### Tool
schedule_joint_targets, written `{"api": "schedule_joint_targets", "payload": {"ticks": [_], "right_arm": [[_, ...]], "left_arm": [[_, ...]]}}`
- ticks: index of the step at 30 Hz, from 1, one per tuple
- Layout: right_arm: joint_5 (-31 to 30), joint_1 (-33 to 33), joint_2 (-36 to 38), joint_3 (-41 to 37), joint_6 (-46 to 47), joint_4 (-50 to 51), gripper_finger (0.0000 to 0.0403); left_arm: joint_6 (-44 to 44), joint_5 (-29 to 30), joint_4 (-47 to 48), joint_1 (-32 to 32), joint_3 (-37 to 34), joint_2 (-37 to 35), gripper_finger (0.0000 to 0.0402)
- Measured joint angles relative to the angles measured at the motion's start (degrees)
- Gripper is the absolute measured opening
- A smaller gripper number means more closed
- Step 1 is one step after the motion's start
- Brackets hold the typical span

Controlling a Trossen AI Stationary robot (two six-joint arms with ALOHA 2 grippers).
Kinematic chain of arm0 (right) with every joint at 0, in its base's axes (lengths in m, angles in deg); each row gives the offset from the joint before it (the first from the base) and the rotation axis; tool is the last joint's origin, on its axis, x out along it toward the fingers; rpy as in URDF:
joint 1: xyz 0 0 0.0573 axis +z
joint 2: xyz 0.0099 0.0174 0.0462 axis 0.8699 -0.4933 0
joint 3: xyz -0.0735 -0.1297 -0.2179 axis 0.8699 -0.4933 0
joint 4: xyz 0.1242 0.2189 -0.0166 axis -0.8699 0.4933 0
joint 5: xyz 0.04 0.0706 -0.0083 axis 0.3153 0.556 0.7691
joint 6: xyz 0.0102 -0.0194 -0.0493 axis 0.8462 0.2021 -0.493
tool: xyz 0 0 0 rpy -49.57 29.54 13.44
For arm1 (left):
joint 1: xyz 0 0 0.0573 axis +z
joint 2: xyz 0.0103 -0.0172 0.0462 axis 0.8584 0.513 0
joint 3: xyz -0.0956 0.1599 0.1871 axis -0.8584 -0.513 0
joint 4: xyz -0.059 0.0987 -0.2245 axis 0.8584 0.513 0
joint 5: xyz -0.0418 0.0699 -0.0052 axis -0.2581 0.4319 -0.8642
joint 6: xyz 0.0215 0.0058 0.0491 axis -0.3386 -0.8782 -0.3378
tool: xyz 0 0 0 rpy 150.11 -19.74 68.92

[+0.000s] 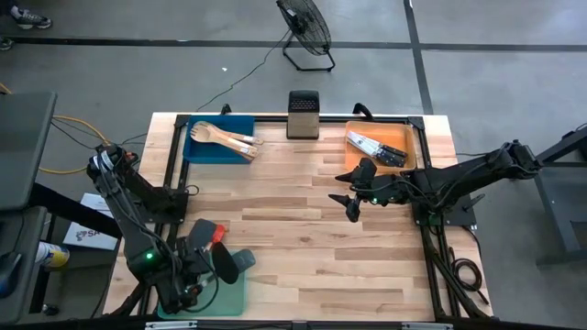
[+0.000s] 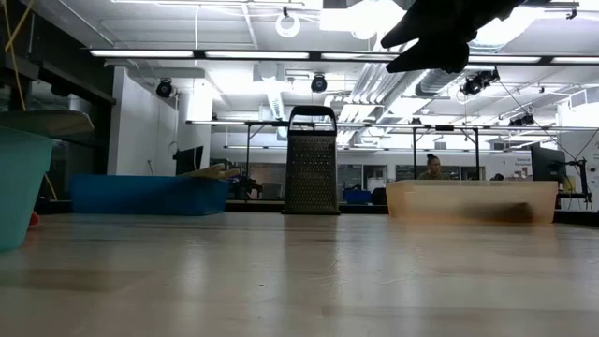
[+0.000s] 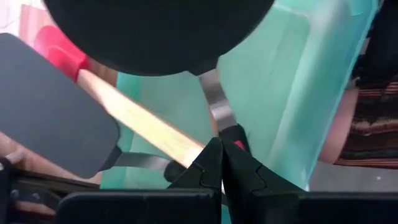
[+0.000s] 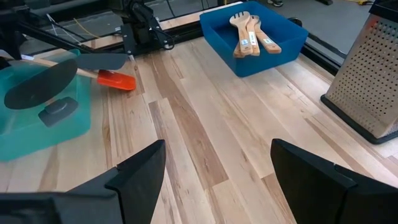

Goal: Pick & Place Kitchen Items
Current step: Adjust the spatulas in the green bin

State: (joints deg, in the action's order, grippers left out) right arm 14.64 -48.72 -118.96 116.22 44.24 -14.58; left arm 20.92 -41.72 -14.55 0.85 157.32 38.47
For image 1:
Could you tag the blue plastic bin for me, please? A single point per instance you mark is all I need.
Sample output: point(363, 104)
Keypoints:
point(202, 153)

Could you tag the silver bracket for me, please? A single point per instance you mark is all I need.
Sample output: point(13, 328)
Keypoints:
point(426, 326)
point(169, 325)

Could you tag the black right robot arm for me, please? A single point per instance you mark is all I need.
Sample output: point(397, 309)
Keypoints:
point(472, 172)

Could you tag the steel box grater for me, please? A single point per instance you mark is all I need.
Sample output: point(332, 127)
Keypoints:
point(302, 119)

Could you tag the white printed box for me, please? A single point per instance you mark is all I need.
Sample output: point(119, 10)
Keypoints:
point(91, 238)

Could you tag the black diagonal bar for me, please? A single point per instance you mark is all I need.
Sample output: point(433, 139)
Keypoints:
point(69, 208)

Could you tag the black crossbar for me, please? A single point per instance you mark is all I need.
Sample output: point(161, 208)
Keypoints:
point(275, 326)

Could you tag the oval black nylon turner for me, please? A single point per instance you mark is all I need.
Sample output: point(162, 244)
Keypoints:
point(225, 263)

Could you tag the person's foot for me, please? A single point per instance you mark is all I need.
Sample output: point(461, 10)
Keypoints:
point(32, 19)
point(4, 44)

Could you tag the black floor fan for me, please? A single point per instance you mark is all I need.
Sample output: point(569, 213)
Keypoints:
point(300, 20)

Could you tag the black table frame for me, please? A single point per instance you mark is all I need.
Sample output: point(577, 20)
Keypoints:
point(330, 118)

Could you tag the black computer mouse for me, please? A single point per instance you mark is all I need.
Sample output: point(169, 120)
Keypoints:
point(9, 275)

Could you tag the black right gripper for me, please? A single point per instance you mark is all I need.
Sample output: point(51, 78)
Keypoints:
point(387, 190)

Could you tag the gray side desk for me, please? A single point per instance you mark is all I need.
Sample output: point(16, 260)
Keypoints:
point(27, 275)

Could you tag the solid wooden spoon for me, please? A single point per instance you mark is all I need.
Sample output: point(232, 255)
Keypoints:
point(214, 136)

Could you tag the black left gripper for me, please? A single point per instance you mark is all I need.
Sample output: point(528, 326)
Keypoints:
point(188, 275)

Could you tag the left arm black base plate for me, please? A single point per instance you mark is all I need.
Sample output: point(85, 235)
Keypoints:
point(176, 206)

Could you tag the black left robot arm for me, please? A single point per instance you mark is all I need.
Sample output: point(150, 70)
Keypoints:
point(124, 206)

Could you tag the yellow white spray can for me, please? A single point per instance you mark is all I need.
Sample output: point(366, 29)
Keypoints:
point(52, 255)

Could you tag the black metal stand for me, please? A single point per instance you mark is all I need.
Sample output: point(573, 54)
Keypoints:
point(557, 256)

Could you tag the orange plastic bin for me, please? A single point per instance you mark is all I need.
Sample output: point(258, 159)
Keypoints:
point(394, 133)

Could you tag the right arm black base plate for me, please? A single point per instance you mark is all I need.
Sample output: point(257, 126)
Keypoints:
point(461, 213)

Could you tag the green plastic bin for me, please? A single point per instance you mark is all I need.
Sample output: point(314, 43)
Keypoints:
point(229, 302)

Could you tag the slotted wooden spoon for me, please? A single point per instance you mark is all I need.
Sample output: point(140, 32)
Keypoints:
point(200, 129)

